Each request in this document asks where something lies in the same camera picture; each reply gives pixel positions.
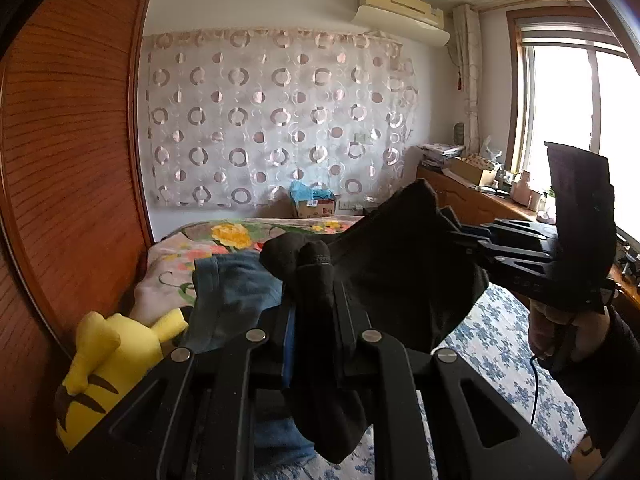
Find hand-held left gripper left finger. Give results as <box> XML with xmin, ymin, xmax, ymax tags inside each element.
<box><xmin>65</xmin><ymin>285</ymin><xmax>301</xmax><ymax>480</ymax></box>

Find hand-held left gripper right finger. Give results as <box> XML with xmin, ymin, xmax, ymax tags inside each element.
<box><xmin>332</xmin><ymin>280</ymin><xmax>576</xmax><ymax>480</ymax></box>

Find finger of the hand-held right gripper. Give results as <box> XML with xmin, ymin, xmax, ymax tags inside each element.
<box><xmin>492</xmin><ymin>218</ymin><xmax>558</xmax><ymax>242</ymax></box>
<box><xmin>452</xmin><ymin>230</ymin><xmax>556</xmax><ymax>288</ymax></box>

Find black pants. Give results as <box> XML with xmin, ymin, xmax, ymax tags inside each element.
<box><xmin>259</xmin><ymin>178</ymin><xmax>491</xmax><ymax>465</ymax></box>

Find person's right hand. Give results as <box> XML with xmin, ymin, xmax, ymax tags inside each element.
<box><xmin>529</xmin><ymin>302</ymin><xmax>613</xmax><ymax>371</ymax></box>

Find pink jug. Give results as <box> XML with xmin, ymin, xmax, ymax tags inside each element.
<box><xmin>511</xmin><ymin>170</ymin><xmax>532</xmax><ymax>206</ymax></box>

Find wooden cabinet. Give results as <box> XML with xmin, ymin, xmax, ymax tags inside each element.
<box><xmin>416</xmin><ymin>165</ymin><xmax>640</xmax><ymax>311</ymax></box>

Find open cardboard box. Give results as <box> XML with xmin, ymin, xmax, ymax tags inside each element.
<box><xmin>450</xmin><ymin>156</ymin><xmax>501</xmax><ymax>187</ymax></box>

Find grey-blue jeans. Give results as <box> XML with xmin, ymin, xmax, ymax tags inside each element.
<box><xmin>177</xmin><ymin>251</ymin><xmax>286</xmax><ymax>356</ymax></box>

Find white plastic bag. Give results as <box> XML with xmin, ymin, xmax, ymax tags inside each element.
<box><xmin>479</xmin><ymin>135</ymin><xmax>503</xmax><ymax>163</ymax></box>

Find blue floral bed sheet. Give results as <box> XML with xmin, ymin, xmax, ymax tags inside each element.
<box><xmin>255</xmin><ymin>282</ymin><xmax>588</xmax><ymax>480</ymax></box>

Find stack of papers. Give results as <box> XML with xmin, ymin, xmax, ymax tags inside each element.
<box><xmin>417</xmin><ymin>143</ymin><xmax>466</xmax><ymax>171</ymax></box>

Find window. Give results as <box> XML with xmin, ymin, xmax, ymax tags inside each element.
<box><xmin>505</xmin><ymin>2</ymin><xmax>640</xmax><ymax>241</ymax></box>

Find small cardboard box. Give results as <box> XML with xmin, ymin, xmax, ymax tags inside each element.
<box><xmin>290</xmin><ymin>195</ymin><xmax>337</xmax><ymax>219</ymax></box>

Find colourful flower blanket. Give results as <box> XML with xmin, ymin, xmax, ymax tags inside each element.
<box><xmin>132</xmin><ymin>216</ymin><xmax>371</xmax><ymax>321</ymax></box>

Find blue plastic bag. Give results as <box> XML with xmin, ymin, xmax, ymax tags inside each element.
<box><xmin>290</xmin><ymin>181</ymin><xmax>335</xmax><ymax>203</ymax></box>

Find patterned window curtain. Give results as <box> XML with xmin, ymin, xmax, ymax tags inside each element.
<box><xmin>452</xmin><ymin>4</ymin><xmax>483</xmax><ymax>153</ymax></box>

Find yellow plush toy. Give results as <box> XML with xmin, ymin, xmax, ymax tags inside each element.
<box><xmin>55</xmin><ymin>307</ymin><xmax>190</xmax><ymax>453</ymax></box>

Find circle patterned curtain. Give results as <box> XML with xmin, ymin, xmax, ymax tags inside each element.
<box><xmin>142</xmin><ymin>30</ymin><xmax>421</xmax><ymax>208</ymax></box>

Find white air conditioner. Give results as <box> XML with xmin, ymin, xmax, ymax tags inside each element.
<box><xmin>348</xmin><ymin>0</ymin><xmax>451</xmax><ymax>48</ymax></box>

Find wooden wardrobe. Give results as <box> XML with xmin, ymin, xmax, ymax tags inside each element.
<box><xmin>0</xmin><ymin>0</ymin><xmax>160</xmax><ymax>461</ymax></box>

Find black cable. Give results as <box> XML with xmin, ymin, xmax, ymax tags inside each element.
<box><xmin>530</xmin><ymin>320</ymin><xmax>576</xmax><ymax>426</ymax></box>

